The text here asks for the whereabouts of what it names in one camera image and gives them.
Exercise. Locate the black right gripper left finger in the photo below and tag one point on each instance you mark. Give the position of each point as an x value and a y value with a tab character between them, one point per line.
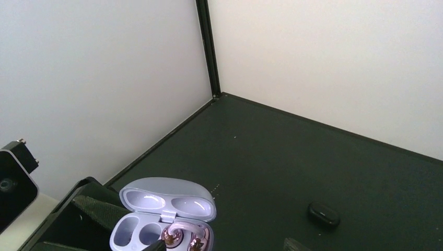
158	245

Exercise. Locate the lilac earbud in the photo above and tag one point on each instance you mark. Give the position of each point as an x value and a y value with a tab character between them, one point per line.
187	236

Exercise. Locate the lilac earbud charging case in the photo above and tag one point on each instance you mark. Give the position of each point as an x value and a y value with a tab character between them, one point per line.
156	202

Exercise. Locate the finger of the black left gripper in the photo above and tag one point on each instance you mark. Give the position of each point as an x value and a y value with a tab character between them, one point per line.
107	215

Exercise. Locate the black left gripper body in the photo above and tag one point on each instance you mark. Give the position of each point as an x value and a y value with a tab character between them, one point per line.
68	225

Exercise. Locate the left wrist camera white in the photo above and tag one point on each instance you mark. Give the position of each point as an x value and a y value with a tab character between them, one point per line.
18	189

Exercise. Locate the black earbud charging case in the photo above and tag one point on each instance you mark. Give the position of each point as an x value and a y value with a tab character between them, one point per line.
323	215

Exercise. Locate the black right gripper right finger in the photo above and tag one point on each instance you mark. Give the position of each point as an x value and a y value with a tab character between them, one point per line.
291	244

